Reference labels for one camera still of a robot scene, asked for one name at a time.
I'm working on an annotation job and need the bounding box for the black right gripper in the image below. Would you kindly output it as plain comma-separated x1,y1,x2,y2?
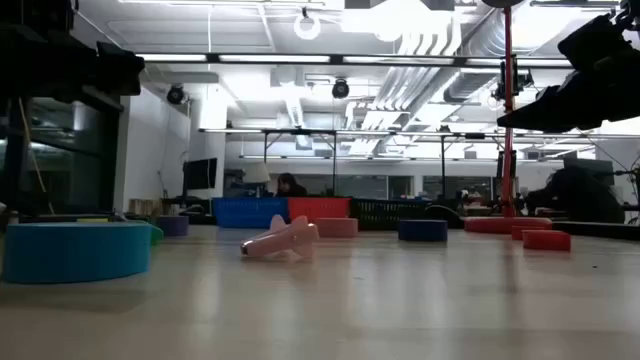
497,47,640,133

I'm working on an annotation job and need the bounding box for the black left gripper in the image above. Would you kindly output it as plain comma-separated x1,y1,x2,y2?
59,34,146,96

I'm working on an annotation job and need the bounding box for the red stapler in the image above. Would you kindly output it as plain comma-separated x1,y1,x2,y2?
510,225,552,242

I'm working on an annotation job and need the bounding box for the orange tape roll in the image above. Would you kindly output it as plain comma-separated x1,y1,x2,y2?
522,229,573,253

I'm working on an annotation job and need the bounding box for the purple tape roll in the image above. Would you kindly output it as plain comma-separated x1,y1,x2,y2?
155,215,190,238

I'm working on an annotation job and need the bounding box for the green stapler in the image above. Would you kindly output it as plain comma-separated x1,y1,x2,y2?
122,217,165,247

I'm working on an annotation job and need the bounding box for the navy tape roll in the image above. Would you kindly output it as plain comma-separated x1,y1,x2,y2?
397,218,449,243

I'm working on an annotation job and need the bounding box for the blue tape roll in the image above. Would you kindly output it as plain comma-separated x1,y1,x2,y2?
1,221,153,285

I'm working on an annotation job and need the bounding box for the person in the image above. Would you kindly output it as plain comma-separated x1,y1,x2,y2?
274,172,309,198
524,167,626,225

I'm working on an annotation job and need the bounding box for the red desk lamp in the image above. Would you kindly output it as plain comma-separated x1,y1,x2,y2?
463,0,554,235

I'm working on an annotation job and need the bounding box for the wooden crate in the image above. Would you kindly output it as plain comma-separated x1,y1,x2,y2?
128,198,164,217

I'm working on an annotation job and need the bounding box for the white lampshade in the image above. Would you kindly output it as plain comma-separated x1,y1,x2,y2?
242,162,272,185

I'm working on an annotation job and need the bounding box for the blue plastic basket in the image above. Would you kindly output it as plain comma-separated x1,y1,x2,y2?
211,196,290,230

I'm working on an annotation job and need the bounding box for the black plastic basket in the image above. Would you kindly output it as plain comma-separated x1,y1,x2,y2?
349,197,432,232

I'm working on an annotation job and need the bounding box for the red plastic basket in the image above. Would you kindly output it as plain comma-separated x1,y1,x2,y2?
287,196,352,224

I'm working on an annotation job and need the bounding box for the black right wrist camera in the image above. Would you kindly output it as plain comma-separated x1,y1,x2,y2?
557,13,632,72

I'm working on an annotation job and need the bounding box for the black wall monitor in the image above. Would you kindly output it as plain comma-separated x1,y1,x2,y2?
182,157,219,191

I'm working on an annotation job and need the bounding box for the black aluminium table frame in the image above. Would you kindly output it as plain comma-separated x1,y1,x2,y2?
0,212,640,242

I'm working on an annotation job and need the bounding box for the white ring light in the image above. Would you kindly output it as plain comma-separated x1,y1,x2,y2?
293,10,322,42

